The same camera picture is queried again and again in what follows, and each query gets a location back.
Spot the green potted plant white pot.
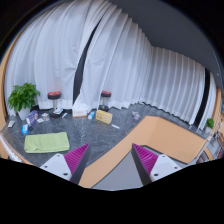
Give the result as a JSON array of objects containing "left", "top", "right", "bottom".
[{"left": 8, "top": 83, "right": 40, "bottom": 120}]

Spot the white cardboard box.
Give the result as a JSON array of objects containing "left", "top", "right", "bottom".
[{"left": 72, "top": 109, "right": 88, "bottom": 118}]

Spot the small blue box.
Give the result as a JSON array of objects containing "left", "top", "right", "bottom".
[{"left": 22, "top": 124, "right": 29, "bottom": 134}]

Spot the stool with red seat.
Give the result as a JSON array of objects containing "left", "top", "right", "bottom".
[
  {"left": 48, "top": 91, "right": 63, "bottom": 118},
  {"left": 99, "top": 91, "right": 111, "bottom": 112}
]

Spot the white curtain far wall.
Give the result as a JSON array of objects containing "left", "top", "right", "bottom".
[{"left": 139, "top": 45, "right": 218, "bottom": 131}]

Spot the yellow cardboard box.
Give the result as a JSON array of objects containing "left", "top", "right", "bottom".
[{"left": 96, "top": 110, "right": 113, "bottom": 124}]

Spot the right stool with red seat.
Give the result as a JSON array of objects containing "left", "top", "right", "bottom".
[{"left": 99, "top": 91, "right": 111, "bottom": 112}]

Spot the white curtain left panel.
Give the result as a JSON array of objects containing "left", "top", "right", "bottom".
[{"left": 4, "top": 0, "right": 110, "bottom": 109}]

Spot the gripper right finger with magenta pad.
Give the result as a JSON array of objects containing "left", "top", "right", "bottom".
[{"left": 131, "top": 144, "right": 181, "bottom": 185}]

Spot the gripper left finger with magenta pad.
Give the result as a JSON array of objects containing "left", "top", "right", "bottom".
[{"left": 41, "top": 144, "right": 91, "bottom": 184}]

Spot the white curtain panel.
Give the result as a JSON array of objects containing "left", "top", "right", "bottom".
[
  {"left": 73, "top": 6, "right": 152, "bottom": 111},
  {"left": 4, "top": 0, "right": 110, "bottom": 109}
]

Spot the left stool with red seat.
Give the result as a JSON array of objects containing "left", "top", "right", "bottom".
[{"left": 48, "top": 91, "right": 63, "bottom": 118}]

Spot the white curtain right panel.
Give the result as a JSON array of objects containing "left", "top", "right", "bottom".
[{"left": 73, "top": 6, "right": 152, "bottom": 111}]

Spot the small green plant far right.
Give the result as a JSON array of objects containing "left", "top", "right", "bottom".
[{"left": 205, "top": 118, "right": 214, "bottom": 129}]

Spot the purple box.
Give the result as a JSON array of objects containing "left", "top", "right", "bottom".
[{"left": 26, "top": 110, "right": 38, "bottom": 126}]

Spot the light green folded towel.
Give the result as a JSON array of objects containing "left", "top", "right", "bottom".
[{"left": 24, "top": 132, "right": 70, "bottom": 153}]

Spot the small blue white packet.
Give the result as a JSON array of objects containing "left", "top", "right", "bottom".
[{"left": 88, "top": 111, "right": 95, "bottom": 120}]

